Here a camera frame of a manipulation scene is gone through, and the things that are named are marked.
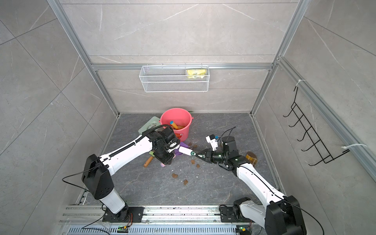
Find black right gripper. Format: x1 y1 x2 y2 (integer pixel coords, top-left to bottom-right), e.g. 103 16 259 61
196 149 228 164

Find yellow toy trowel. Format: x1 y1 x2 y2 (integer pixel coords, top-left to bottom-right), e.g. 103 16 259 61
169 121 180 130

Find white cleaning brush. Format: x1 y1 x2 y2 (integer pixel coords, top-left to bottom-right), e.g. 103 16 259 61
178 146 196 156

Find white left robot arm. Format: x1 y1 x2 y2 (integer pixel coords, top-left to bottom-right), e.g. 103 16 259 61
78 124 180 223

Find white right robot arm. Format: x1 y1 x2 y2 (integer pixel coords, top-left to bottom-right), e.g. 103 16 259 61
189 129 307 235

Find green trowel near tissue box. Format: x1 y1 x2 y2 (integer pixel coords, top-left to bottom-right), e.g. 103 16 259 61
144 151 154 168

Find pink plastic bucket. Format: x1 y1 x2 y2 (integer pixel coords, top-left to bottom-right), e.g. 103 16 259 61
160 108 193 142

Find mint green tissue box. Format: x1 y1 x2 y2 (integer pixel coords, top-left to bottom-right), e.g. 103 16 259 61
138 116 160 135

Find plaid brown cloth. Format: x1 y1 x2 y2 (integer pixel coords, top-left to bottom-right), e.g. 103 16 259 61
245 151 258 166

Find yellow sponge in basket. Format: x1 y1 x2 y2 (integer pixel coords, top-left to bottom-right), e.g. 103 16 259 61
185 69 208 79

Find white wire wall basket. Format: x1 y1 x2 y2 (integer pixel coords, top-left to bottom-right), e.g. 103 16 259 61
139 65 210 93

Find black wall hook rack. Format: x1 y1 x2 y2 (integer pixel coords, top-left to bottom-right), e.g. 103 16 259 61
283 87 350 166

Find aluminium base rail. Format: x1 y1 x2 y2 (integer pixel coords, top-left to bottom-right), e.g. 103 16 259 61
58 205 300 235

